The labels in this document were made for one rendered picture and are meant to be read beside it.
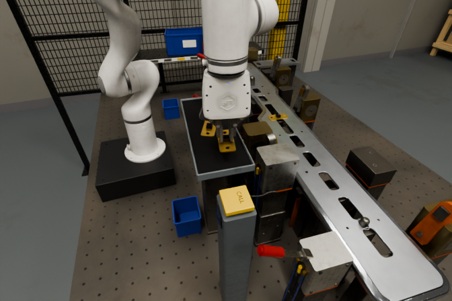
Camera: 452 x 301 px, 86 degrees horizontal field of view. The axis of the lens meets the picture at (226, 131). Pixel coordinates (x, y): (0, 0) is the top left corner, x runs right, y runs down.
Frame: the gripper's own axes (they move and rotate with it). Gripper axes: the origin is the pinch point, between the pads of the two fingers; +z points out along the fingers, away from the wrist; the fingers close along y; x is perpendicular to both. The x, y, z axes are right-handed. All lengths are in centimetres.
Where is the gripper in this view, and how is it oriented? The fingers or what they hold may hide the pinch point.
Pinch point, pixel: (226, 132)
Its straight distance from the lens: 57.3
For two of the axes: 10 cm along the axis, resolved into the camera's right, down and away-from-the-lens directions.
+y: 9.9, -0.7, 1.0
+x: -1.2, -5.8, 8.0
